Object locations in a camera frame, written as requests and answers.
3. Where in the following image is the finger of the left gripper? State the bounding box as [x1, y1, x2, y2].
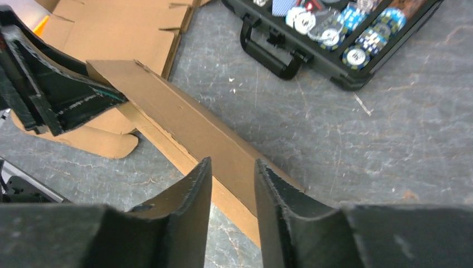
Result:
[1, 4, 88, 75]
[1, 25, 128, 136]

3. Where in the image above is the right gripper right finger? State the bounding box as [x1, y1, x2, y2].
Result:
[254, 159, 472, 267]

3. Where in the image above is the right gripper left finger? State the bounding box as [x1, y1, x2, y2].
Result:
[1, 157, 212, 267]

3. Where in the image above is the brown cardboard box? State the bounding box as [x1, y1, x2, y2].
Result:
[86, 60, 299, 248]

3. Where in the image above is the yellow plastic toy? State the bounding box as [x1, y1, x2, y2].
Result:
[33, 15, 50, 36]

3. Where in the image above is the flat cardboard sheet stack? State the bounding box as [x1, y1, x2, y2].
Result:
[8, 0, 205, 159]

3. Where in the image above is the black poker chip case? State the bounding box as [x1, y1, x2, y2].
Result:
[224, 1, 441, 91]

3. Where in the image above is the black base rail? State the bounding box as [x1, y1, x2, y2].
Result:
[1, 158, 70, 203]

